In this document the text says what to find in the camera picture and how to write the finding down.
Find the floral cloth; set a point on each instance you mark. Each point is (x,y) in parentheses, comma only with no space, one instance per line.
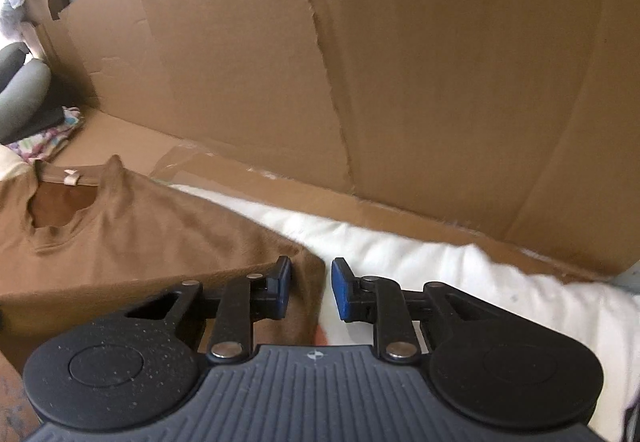
(45,146)

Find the folded cardboard sheet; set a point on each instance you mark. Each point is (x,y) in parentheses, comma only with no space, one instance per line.
(450,71)

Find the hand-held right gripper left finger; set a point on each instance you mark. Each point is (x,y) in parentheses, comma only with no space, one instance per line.
(284,284)

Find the brown printed t-shirt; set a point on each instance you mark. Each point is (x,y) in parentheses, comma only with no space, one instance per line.
(150,232)

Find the grey fluffy bundle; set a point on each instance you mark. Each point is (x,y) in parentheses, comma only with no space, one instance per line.
(10,21)

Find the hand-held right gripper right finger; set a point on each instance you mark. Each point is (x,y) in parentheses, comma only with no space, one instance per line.
(342,289)

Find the cream bear print bed sheet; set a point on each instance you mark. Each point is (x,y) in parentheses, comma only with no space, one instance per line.
(450,282)

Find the grey neck pillow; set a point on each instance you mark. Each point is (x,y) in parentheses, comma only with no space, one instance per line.
(25,91)

